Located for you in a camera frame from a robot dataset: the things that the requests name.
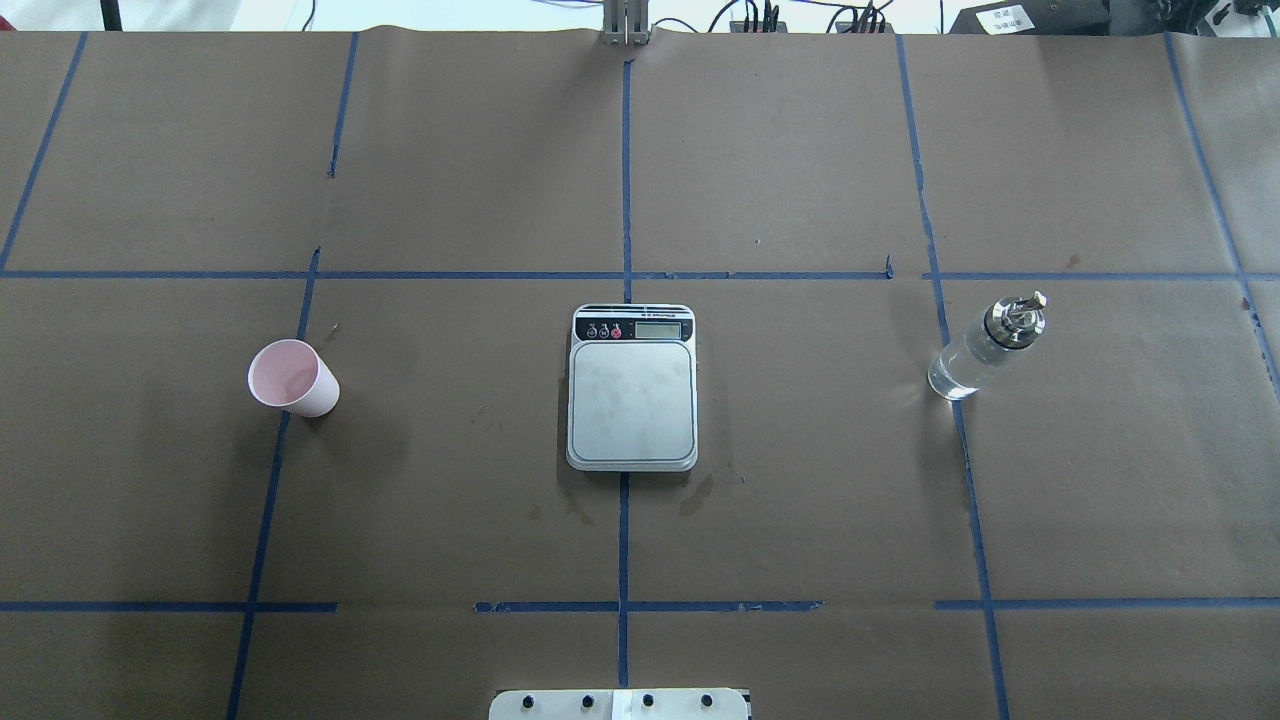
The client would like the pink plastic cup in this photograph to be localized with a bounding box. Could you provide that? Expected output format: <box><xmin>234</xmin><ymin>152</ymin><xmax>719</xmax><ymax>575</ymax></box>
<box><xmin>246</xmin><ymin>340</ymin><xmax>340</xmax><ymax>418</ymax></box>

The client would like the glass sauce bottle metal spout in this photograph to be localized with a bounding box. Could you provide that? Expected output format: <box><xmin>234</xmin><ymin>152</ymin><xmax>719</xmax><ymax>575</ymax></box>
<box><xmin>927</xmin><ymin>291</ymin><xmax>1050</xmax><ymax>402</ymax></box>

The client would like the white digital kitchen scale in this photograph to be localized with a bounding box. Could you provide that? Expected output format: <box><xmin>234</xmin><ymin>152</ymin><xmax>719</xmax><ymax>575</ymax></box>
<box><xmin>564</xmin><ymin>304</ymin><xmax>699</xmax><ymax>474</ymax></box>

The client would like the aluminium frame post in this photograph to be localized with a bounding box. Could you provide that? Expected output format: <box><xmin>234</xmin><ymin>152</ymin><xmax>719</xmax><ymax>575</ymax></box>
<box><xmin>600</xmin><ymin>0</ymin><xmax>652</xmax><ymax>47</ymax></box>

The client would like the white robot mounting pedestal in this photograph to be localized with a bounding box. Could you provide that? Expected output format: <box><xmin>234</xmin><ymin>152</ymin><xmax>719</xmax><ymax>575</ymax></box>
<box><xmin>488</xmin><ymin>687</ymin><xmax>753</xmax><ymax>719</ymax></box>

